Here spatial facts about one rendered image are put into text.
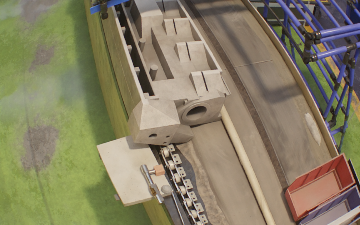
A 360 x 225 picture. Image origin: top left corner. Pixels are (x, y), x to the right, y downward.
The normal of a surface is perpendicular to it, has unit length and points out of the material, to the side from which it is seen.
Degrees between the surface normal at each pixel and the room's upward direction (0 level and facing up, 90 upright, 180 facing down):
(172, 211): 0
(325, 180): 0
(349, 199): 88
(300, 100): 2
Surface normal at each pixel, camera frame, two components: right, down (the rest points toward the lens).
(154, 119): 0.38, -0.04
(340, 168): -0.94, 0.22
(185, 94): 0.22, -0.63
